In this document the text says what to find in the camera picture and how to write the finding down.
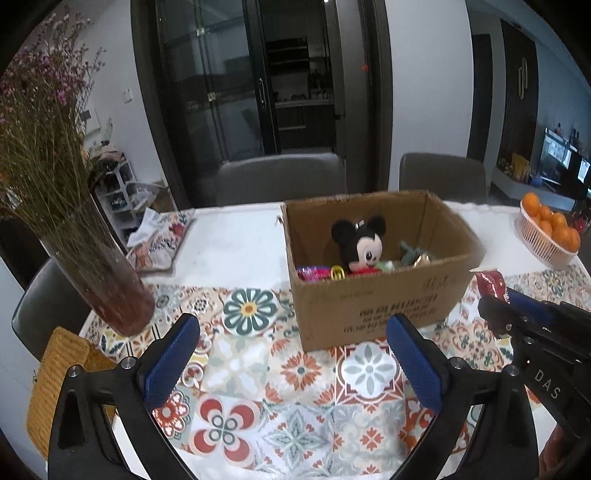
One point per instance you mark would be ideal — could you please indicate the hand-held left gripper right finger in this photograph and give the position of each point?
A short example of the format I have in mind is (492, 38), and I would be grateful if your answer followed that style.
(415, 364)

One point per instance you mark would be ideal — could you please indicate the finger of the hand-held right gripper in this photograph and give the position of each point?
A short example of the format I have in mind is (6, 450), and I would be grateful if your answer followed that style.
(498, 314)
(531, 304)

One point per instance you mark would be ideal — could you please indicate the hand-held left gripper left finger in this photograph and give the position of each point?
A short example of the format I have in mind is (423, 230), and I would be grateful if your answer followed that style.
(171, 364)

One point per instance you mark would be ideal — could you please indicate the red snack packet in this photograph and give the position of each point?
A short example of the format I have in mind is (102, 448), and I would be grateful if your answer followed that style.
(491, 284)

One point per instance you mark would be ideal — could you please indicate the brown cardboard box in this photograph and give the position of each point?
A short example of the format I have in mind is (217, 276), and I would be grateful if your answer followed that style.
(378, 314)

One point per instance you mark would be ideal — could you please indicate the red and green fluffy plush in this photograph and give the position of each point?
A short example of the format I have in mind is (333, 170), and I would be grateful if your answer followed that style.
(385, 266)

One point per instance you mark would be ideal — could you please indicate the black mouse plush toy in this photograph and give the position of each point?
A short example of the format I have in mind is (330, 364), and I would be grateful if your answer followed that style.
(364, 249)

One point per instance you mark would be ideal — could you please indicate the person's right forearm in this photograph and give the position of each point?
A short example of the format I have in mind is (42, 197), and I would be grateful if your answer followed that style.
(563, 457)

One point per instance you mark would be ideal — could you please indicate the white plastic fruit basket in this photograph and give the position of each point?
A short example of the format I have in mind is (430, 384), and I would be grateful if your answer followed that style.
(540, 247)

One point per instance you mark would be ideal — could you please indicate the pile of oranges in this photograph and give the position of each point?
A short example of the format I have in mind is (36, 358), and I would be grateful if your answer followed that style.
(554, 224)

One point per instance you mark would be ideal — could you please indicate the patterned tile print tablecloth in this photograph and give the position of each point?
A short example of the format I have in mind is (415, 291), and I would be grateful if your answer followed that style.
(258, 369)

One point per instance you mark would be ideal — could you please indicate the glass vase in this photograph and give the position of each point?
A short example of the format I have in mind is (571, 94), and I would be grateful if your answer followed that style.
(115, 295)

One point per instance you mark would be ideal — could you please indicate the yellow woven mat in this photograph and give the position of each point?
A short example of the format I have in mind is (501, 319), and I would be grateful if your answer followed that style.
(55, 383)

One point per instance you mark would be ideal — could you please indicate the white low cabinet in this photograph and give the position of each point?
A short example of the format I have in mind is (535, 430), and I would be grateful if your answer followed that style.
(512, 187)

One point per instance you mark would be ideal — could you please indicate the small yellow toy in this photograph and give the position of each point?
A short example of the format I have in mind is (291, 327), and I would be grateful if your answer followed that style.
(338, 273)

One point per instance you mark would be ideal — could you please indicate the monitor screen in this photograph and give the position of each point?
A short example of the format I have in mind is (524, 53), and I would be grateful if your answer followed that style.
(584, 170)
(556, 150)

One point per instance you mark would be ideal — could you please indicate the grey upholstered chair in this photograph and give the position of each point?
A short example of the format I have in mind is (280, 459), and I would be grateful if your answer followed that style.
(41, 300)
(443, 177)
(281, 180)

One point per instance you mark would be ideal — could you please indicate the white shoe rack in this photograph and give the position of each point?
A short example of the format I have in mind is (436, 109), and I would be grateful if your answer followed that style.
(122, 184)

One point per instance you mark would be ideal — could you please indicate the dried flower bunch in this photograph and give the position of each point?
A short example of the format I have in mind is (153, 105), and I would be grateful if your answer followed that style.
(41, 138)

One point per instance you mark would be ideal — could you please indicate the dark glass sliding door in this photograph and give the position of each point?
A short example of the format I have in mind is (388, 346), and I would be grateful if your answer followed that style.
(207, 92)

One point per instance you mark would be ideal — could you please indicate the white wall switch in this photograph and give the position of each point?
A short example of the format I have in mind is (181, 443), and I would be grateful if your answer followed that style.
(127, 96)

